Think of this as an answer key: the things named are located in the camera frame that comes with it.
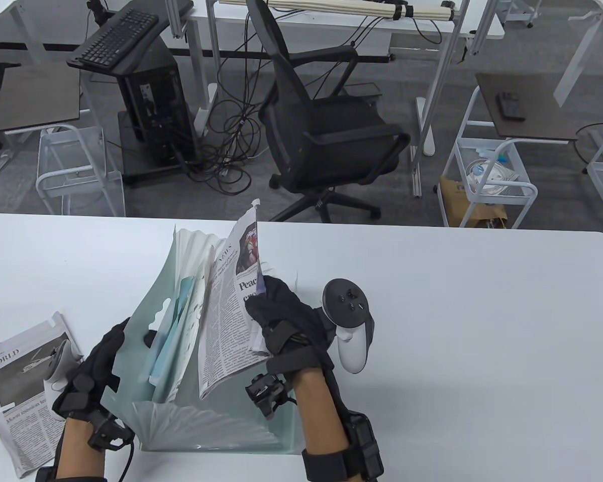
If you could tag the person's left hand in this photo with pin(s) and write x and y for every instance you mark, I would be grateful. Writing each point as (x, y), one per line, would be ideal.
(85, 386)

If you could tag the person's right hand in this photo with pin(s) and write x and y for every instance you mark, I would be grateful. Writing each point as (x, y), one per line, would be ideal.
(291, 326)

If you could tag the newspaper with red photo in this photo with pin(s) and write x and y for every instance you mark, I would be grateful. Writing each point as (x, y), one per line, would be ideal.
(226, 331)

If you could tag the newspaper with airplane photo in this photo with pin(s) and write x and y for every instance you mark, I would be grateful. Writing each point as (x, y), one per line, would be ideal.
(17, 396)

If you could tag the light blue paper sheet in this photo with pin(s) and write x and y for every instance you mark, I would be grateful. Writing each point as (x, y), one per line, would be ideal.
(168, 346)

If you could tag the white printed form document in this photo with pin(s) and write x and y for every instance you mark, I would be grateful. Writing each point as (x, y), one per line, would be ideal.
(191, 321)

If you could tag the person's left forearm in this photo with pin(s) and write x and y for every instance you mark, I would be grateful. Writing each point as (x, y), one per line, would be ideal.
(80, 447)

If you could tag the person's right forearm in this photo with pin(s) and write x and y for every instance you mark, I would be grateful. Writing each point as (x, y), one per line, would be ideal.
(319, 411)

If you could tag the black office chair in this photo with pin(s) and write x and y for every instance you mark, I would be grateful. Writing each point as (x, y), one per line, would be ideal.
(326, 130)

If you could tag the brown paper bag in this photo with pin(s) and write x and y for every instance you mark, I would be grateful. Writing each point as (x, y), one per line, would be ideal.
(455, 206)

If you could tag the black computer stand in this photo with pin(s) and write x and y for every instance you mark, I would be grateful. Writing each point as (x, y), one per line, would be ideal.
(140, 173)

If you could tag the white power strip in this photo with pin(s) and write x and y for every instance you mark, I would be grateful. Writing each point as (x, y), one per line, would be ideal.
(204, 113)

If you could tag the black computer tower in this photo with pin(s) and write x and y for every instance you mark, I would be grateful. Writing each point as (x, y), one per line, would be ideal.
(156, 105)

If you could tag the dark brown board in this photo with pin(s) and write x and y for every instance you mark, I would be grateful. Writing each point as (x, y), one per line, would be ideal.
(532, 108)
(35, 95)

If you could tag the white desk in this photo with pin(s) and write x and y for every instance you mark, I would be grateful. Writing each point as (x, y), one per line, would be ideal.
(5, 10)
(321, 27)

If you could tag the small black device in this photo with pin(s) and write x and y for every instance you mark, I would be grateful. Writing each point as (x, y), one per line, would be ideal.
(511, 105)

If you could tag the black keyboard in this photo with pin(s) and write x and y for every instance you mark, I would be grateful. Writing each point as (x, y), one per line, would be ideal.
(113, 40)

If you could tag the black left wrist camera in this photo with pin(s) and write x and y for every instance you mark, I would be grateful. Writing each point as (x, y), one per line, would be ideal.
(108, 432)

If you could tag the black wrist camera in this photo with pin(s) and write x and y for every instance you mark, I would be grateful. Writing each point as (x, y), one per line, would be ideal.
(266, 394)
(108, 432)

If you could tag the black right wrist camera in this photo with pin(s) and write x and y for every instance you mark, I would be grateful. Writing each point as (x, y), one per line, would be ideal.
(266, 394)

